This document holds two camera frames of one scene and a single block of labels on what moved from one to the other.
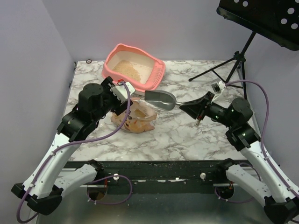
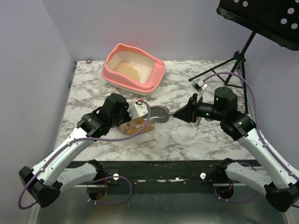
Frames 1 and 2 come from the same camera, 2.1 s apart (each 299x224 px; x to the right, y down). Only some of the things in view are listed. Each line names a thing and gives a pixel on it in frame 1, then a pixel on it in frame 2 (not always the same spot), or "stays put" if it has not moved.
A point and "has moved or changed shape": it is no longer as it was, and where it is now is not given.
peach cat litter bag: (139, 118) has moved or changed shape
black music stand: (276, 21) stays put
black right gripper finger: (207, 99) to (185, 112)
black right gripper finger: (193, 110) to (184, 114)
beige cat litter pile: (127, 68) stays put
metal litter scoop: (161, 100) to (159, 114)
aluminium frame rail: (74, 169) stays put
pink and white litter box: (144, 70) stays put
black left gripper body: (110, 101) to (124, 117)
